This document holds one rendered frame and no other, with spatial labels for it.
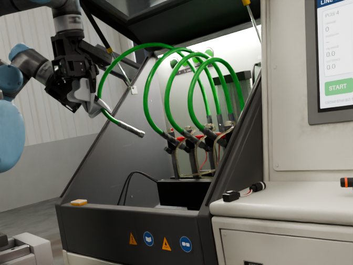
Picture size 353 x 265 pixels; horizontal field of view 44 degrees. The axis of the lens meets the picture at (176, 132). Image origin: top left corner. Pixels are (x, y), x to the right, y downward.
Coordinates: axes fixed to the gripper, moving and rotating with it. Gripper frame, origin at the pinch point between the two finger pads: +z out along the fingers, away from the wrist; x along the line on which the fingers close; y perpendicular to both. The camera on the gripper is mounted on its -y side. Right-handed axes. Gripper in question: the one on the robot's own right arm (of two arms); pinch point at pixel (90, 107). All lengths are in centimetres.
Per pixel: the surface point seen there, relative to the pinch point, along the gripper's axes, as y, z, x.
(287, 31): -34, -11, 43
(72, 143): -358, 35, -608
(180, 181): -24.0, 26.3, 5.3
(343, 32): -33, -7, 58
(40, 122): -308, -12, -616
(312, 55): -32, -3, 50
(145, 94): -13.7, -1.1, 7.8
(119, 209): -3.3, 29.4, 0.7
